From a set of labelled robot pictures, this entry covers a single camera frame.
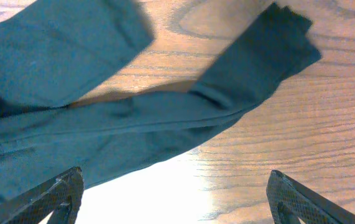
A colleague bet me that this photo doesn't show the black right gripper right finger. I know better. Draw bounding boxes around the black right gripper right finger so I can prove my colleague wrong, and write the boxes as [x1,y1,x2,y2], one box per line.
[266,170,355,224]

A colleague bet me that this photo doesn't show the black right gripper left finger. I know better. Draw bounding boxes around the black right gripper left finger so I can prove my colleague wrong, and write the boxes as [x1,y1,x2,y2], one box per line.
[0,167,84,224]

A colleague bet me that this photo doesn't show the black leggings with red waistband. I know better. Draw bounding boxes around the black leggings with red waistband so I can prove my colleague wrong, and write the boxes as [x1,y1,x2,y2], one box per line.
[0,0,321,203]

